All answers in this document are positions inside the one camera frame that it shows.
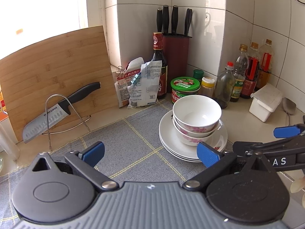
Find dark soy sauce bottle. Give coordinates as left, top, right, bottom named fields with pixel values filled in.
left=146, top=32, right=168, bottom=99

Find grey checked cloth mat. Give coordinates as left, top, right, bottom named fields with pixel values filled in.
left=0, top=99, right=235, bottom=229

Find red and white packet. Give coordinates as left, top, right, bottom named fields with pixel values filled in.
left=114, top=57, right=144, bottom=108

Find black handled block knife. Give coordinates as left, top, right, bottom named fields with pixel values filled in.
left=163, top=5, right=170, bottom=34
left=157, top=8, right=164, bottom=32
left=172, top=5, right=179, bottom=35

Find black handled kitchen knife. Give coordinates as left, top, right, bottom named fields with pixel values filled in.
left=23, top=81, right=101, bottom=144

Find yellow lid spice jar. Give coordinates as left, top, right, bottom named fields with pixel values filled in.
left=201, top=77, right=215, bottom=98

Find yellow cooking wine bottle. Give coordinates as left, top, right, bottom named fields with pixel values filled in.
left=0, top=86, right=10, bottom=123

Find clear bottle green label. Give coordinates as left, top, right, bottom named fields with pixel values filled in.
left=230, top=44, right=249, bottom=102

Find white plastic container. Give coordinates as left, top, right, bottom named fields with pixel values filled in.
left=249, top=83, right=283, bottom=123

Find amber bottle red handle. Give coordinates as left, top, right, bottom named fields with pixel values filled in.
left=257, top=39, right=274, bottom=91

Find bamboo cutting board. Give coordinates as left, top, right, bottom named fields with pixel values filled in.
left=0, top=25, right=117, bottom=142

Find stained white floral plate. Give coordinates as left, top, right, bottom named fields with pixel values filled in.
left=159, top=130, right=227, bottom=160

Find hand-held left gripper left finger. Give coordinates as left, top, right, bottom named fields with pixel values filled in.
left=32, top=141, right=120, bottom=192

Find white bowl pink flowers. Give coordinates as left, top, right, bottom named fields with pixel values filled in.
left=175, top=118, right=222, bottom=138
left=177, top=126, right=223, bottom=146

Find green lid sauce jar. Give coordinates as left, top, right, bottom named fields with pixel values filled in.
left=170, top=76, right=201, bottom=104

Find clear plastic film roll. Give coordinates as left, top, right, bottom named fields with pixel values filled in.
left=0, top=122, right=21, bottom=161

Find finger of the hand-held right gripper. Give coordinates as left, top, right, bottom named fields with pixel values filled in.
left=274, top=123, right=305, bottom=138
left=232, top=134, right=305, bottom=156

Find red cap glass bottle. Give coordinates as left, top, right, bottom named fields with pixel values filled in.
left=214, top=61, right=236, bottom=109

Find person's right hand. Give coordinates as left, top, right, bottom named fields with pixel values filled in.
left=290, top=177, right=305, bottom=208

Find dark bottle red handle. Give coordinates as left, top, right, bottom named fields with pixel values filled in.
left=240, top=42, right=261, bottom=99

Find metal wire rack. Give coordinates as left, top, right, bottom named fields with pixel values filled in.
left=45, top=94, right=91, bottom=149

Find plain white bowl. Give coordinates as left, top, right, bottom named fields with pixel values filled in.
left=173, top=95, right=222, bottom=128

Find white crumpled packet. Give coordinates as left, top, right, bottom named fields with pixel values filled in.
left=127, top=61, right=163, bottom=109

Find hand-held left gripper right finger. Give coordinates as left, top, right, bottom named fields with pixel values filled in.
left=182, top=142, right=274, bottom=192

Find dark red knife block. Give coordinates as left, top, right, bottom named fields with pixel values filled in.
left=162, top=34, right=192, bottom=99

